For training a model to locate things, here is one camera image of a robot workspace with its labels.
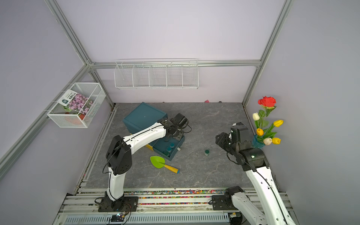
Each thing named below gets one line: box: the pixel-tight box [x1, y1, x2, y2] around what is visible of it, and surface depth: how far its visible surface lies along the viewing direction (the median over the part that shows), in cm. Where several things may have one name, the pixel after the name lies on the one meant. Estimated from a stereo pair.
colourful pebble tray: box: [123, 188, 227, 206], surface depth 79 cm
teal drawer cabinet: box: [122, 101, 168, 135], surface depth 87 cm
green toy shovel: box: [150, 155, 180, 174], surface depth 90 cm
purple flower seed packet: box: [57, 89, 94, 116], surface depth 75 cm
